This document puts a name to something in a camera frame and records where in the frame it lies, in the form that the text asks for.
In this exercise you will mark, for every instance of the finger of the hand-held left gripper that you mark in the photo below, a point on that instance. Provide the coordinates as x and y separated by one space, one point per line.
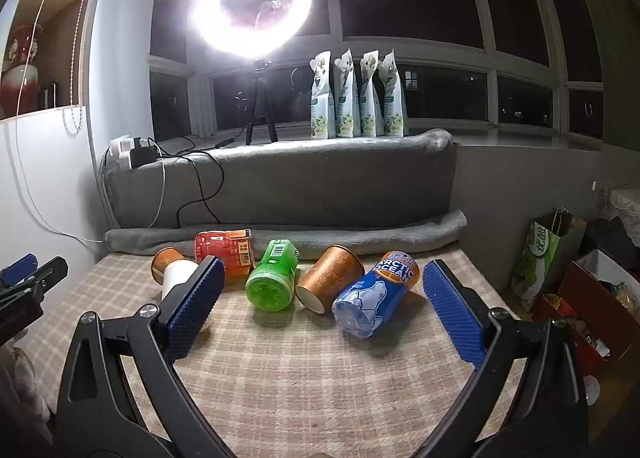
45 274
17 268

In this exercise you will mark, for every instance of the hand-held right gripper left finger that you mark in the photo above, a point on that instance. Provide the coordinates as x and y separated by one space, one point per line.
194 305

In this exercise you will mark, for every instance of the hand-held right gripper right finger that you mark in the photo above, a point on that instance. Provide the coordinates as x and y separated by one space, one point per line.
454 312

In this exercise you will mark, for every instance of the orange paper cup white inside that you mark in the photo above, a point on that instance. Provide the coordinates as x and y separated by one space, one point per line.
172 270

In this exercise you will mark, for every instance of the blue cup with bear print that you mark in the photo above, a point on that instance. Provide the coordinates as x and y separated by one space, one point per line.
372 295

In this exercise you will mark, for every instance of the green plastic bottle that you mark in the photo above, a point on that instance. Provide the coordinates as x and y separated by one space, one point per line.
272 278

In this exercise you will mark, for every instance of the brown paper cup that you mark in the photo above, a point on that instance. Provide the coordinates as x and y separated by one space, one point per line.
327 278

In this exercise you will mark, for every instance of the fluffy pale cloth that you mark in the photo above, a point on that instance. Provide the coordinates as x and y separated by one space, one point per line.
22 388

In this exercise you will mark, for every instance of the green and brown paper bag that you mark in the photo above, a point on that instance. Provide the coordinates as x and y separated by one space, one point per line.
545 263

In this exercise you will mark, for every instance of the checked tablecloth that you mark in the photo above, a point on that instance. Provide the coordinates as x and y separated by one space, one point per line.
310 378

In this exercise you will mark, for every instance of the red cardboard box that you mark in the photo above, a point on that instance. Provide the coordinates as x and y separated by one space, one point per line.
595 293

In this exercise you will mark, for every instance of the white power strip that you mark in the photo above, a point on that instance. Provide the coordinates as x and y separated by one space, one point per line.
120 148

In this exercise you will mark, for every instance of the black charger plug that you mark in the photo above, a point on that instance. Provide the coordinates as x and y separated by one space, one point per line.
142 157

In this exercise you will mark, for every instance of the dark cloth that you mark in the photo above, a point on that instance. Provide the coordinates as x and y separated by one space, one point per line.
612 238

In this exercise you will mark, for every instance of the grey blanket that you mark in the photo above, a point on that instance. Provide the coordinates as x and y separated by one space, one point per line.
325 183

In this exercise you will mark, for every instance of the red and white jar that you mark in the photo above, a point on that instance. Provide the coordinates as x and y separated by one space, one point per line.
20 83

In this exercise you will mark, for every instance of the patterned cloth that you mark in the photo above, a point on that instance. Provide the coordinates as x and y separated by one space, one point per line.
622 203

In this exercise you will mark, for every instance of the white green stand-up pouch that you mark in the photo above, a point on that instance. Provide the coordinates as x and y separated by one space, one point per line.
321 103
395 103
370 103
345 103

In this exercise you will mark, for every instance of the black tripod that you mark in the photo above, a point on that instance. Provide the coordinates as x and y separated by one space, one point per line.
261 98

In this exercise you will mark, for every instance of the wooden shelf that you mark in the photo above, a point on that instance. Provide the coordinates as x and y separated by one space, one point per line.
65 48

